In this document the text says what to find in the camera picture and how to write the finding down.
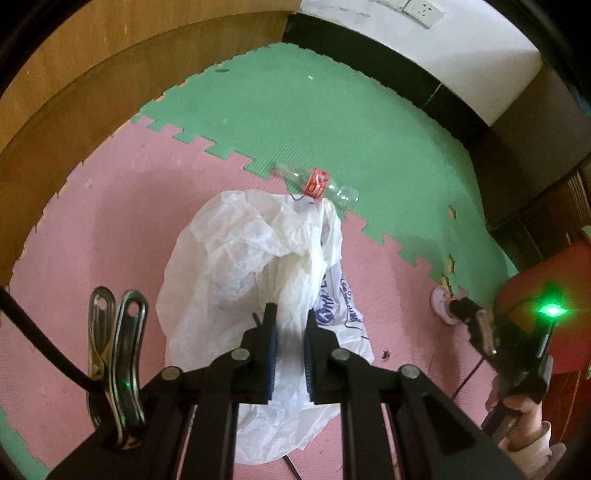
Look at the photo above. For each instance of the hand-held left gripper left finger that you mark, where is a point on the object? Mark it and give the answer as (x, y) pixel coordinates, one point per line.
(270, 369)

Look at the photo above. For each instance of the pink foam mat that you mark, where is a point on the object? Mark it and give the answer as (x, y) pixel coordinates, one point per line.
(115, 230)

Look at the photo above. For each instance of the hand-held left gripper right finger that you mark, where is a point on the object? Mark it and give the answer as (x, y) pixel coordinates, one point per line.
(310, 369)

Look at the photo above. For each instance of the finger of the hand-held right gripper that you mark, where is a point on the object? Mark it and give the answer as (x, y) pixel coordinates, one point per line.
(465, 309)

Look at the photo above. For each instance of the red bin with green rim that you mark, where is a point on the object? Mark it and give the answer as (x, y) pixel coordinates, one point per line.
(572, 277)

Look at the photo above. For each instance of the red blanket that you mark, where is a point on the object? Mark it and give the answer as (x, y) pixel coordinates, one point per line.
(575, 406)

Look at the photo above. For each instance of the person's right forearm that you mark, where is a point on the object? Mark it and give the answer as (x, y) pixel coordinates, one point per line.
(531, 452)

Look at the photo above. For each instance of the green foam mat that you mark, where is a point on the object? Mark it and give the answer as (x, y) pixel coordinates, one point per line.
(346, 115)

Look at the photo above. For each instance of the light wooden wardrobe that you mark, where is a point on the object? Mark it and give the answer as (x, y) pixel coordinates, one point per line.
(92, 92)

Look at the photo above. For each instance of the person's right hand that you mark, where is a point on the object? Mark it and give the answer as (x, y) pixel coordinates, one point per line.
(521, 415)

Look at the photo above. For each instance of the white plastic bag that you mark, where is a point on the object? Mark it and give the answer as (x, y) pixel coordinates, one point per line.
(231, 277)

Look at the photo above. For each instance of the dark wooden nightstand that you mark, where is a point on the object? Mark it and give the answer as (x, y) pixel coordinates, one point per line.
(517, 175)

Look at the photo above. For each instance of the clear bottle with red label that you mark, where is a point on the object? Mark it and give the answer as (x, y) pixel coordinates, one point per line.
(318, 180)

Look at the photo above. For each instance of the metal spring clip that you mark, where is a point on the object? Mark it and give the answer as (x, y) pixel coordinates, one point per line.
(124, 369)
(484, 330)

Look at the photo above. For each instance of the white sock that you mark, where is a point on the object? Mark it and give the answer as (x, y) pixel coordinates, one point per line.
(441, 302)

